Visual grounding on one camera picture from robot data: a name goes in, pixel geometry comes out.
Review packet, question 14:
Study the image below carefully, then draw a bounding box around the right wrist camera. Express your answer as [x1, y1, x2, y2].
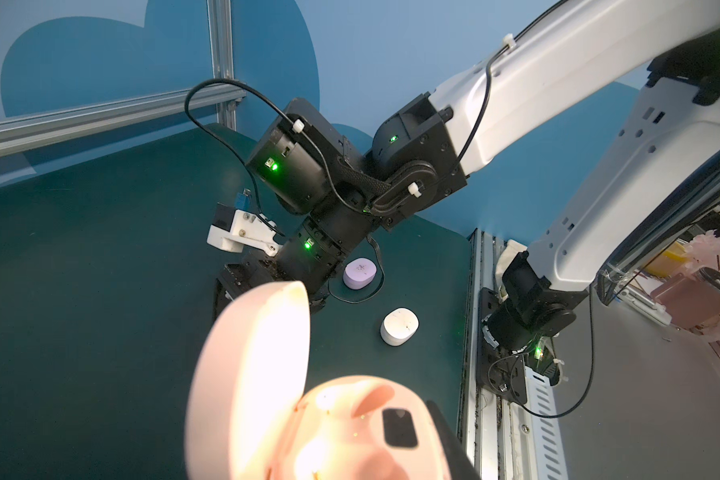
[206, 189, 281, 257]

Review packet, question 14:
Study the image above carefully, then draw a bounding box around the aluminium back frame bar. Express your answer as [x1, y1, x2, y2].
[0, 82, 247, 163]

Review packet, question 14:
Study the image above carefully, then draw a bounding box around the pink earbud charging case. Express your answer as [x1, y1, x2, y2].
[184, 282, 453, 479]

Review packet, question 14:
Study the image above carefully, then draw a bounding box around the brown cylindrical cup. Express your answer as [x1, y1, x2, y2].
[650, 267, 720, 329]

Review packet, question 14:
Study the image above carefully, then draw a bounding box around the white earbud charging case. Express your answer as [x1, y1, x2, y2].
[380, 308, 419, 347]

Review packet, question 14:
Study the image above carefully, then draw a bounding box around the aluminium front rail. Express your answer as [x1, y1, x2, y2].
[458, 229, 569, 479]

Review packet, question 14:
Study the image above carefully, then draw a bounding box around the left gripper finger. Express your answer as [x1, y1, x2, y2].
[425, 400, 480, 480]

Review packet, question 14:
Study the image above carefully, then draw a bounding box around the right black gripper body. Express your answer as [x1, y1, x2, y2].
[214, 251, 293, 318]

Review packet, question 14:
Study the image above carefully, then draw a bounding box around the purple earbud charging case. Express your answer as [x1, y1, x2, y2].
[342, 258, 377, 290]

